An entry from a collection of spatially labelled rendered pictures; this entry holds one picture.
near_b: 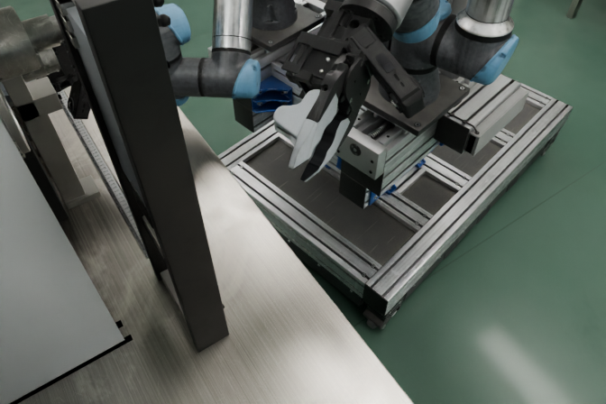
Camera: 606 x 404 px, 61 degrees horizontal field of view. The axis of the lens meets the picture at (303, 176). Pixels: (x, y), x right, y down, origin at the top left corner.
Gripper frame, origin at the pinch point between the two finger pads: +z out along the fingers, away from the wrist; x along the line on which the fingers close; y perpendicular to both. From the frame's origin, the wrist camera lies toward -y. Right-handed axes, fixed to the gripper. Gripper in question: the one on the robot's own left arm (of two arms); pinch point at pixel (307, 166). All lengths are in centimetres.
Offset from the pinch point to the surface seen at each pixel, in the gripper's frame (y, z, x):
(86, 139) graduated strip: 59, 7, -27
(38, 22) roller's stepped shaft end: 24.4, 1.2, 18.7
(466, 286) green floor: -11, -13, -144
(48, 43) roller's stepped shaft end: 23.7, 2.3, 17.1
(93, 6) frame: 7.1, 1.5, 27.9
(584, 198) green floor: -36, -70, -176
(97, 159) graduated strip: 53, 9, -26
